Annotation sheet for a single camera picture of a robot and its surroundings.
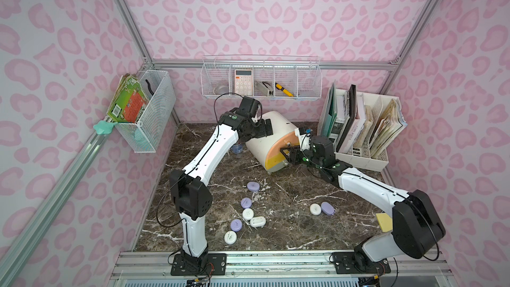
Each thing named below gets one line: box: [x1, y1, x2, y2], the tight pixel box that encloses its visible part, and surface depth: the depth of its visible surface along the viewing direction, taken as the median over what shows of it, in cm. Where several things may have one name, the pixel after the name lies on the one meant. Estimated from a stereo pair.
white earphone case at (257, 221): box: [249, 216, 267, 228], surface depth 84 cm
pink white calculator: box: [234, 69, 254, 96], surface depth 97 cm
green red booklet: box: [106, 73, 150, 123], surface depth 73 cm
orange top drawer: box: [265, 130, 300, 159], surface depth 83 cm
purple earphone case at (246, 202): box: [240, 196, 252, 209], surface depth 89 cm
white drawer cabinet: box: [245, 110, 300, 173], surface depth 85 cm
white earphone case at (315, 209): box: [309, 203, 322, 216], surface depth 87 cm
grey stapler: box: [254, 80, 275, 96], surface depth 100 cm
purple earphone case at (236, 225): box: [230, 218, 243, 233], surface depth 83 cm
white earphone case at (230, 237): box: [223, 230, 238, 246], surface depth 80 cm
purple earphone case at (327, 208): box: [320, 201, 335, 216], surface depth 87 cm
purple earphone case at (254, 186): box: [247, 181, 261, 192], surface depth 94 cm
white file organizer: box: [317, 87, 408, 173], surface depth 95 cm
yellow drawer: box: [264, 152, 287, 171], surface depth 86 cm
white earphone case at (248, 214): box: [242, 207, 255, 220], surface depth 86 cm
